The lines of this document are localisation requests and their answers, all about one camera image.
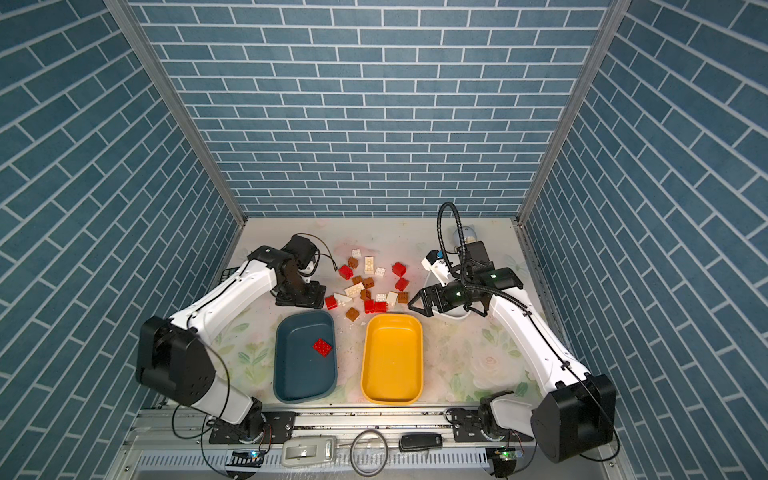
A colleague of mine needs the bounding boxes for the long white lego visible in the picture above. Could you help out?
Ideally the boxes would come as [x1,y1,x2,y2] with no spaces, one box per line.
[345,283,365,298]

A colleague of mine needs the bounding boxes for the brown lego front lone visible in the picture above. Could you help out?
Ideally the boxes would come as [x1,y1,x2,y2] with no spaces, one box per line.
[345,307,360,322]

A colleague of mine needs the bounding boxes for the long white lego brick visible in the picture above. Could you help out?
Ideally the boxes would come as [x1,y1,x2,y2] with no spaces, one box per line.
[364,256,375,275]

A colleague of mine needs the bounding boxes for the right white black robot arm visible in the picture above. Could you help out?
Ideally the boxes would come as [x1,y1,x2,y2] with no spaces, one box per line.
[408,232,621,463]

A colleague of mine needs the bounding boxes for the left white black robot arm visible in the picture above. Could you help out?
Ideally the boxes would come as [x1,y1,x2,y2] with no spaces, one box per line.
[136,234,326,439]

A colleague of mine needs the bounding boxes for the white plastic tray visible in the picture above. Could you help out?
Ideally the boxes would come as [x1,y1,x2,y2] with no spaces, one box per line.
[424,273,470,321]

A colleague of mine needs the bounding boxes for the red lego cube lower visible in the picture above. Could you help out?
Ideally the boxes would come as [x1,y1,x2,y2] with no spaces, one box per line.
[395,278,409,292]

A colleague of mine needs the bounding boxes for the red lego cube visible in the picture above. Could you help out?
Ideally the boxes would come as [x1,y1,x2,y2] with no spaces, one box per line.
[392,262,407,277]
[395,278,409,292]

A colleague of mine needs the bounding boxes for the red lego cube upper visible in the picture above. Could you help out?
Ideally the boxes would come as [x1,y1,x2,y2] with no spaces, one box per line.
[392,262,407,277]

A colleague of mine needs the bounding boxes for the yellow plastic tray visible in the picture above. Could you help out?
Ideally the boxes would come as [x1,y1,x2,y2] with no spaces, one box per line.
[361,313,424,406]

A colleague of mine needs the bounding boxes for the small grey globe ball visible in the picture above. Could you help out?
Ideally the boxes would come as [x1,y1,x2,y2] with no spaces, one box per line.
[453,225,477,246]

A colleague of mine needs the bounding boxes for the black calculator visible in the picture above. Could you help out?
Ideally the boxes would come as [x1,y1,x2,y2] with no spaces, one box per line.
[217,267,238,285]

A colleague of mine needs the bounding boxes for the dark teal plastic tray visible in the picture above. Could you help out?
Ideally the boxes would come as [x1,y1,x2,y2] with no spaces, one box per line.
[273,311,337,404]

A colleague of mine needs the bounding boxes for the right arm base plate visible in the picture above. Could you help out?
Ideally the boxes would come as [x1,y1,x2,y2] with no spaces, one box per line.
[444,407,533,443]

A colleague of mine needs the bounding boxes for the black remote on rail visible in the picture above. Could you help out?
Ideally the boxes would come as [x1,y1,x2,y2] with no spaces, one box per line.
[398,432,443,453]

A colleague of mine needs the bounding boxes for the black cable loop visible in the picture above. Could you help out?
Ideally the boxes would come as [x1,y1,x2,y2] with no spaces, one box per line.
[349,429,390,478]

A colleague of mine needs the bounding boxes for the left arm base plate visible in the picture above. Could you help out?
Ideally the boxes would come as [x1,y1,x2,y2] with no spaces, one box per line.
[209,411,296,446]

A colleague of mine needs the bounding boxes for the grey box on rail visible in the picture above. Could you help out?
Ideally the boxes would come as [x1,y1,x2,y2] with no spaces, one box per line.
[281,436,337,468]

